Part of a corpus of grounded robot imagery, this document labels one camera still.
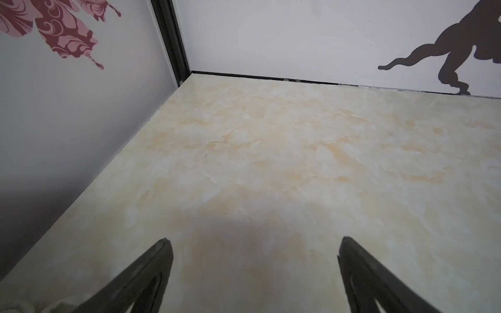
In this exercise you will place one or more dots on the white power plug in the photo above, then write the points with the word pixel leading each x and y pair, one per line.
pixel 21 306

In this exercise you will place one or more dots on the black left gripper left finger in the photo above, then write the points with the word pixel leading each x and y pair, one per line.
pixel 138 288

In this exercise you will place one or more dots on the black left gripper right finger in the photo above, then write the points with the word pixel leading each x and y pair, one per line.
pixel 370 286

